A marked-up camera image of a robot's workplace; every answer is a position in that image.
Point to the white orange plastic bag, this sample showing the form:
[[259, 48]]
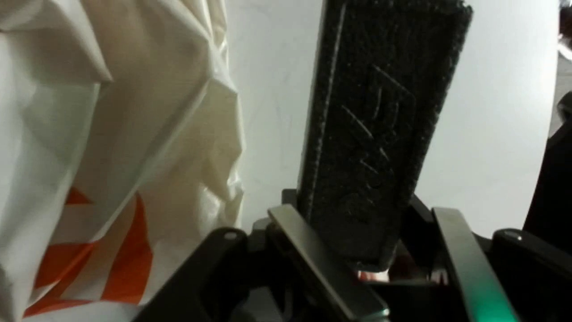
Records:
[[118, 148]]

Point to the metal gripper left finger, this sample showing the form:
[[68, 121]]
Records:
[[322, 256]]

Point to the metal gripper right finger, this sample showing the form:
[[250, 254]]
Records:
[[476, 268]]

